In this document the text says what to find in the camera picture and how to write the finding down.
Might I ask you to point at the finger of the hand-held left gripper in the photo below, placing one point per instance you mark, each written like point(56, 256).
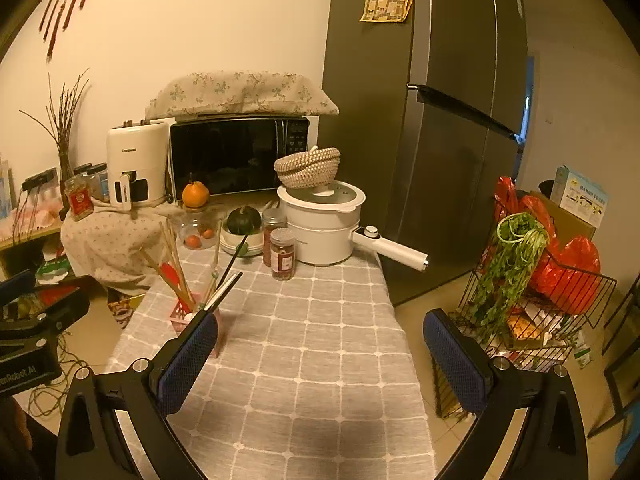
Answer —
point(50, 310)
point(17, 285)

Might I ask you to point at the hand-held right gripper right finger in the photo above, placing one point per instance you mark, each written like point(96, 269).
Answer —
point(457, 360)

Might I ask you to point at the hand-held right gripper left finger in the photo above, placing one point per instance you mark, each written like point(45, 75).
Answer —
point(187, 360)

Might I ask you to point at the pink perforated utensil holder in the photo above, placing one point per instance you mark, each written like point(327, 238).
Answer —
point(180, 320)

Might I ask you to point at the wooden chopstick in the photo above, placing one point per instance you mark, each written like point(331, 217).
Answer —
point(217, 260)
point(171, 260)
point(179, 280)
point(159, 274)

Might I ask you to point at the black chopstick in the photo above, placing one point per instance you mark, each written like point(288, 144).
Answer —
point(227, 287)
point(234, 264)

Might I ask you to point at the red plastic spoon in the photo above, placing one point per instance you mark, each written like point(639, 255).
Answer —
point(171, 276)

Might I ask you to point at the patterned gift box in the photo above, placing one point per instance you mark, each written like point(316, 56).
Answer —
point(127, 307)

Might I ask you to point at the floral cloth over cabinet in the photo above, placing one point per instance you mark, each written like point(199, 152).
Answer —
point(110, 245)

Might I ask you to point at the red label snack jar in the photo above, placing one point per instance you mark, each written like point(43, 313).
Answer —
point(80, 202)

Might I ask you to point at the green leafy vegetables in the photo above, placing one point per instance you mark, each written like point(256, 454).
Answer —
point(510, 260)

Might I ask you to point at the grey checkered tablecloth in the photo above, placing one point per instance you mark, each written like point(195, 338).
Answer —
point(310, 360)

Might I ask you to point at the small green round object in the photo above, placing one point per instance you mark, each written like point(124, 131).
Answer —
point(243, 249)

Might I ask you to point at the dark-lid plastic jars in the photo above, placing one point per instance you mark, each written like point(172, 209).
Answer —
point(95, 175)

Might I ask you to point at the red label spice jar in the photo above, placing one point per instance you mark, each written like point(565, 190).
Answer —
point(282, 257)

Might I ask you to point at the glass jar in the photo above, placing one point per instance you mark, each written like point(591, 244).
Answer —
point(197, 220)

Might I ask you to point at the red plastic bag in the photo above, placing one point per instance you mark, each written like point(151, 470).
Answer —
point(535, 210)
point(570, 265)

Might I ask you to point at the green pumpkin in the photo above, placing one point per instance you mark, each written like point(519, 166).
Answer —
point(244, 221)

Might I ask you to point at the tall spice jar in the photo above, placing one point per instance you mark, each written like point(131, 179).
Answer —
point(272, 225)

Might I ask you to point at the dried branches in vase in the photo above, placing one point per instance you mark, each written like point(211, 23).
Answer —
point(65, 130)

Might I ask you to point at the large orange fruit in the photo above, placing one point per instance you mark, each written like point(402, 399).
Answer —
point(195, 194)

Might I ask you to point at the brown cardboard box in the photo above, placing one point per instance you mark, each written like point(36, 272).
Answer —
point(565, 225)

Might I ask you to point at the white air fryer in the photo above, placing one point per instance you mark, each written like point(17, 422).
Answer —
point(137, 155)

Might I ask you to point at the white electric pot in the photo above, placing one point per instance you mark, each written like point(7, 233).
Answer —
point(325, 230)

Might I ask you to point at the blue and white box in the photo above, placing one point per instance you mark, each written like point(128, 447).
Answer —
point(582, 197)

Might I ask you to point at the black microwave oven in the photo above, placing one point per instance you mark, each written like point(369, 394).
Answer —
point(225, 155)

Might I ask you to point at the woven basket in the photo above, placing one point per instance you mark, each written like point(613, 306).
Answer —
point(307, 170)

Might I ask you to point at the grey refrigerator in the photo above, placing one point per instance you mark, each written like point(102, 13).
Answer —
point(425, 135)

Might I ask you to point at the floral microwave cover cloth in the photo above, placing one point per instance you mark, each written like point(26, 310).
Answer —
point(240, 92)

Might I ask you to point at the dark chair frame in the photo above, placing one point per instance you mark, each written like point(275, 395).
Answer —
point(622, 360)

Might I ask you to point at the red wall ornament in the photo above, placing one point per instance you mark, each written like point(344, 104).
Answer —
point(67, 0)

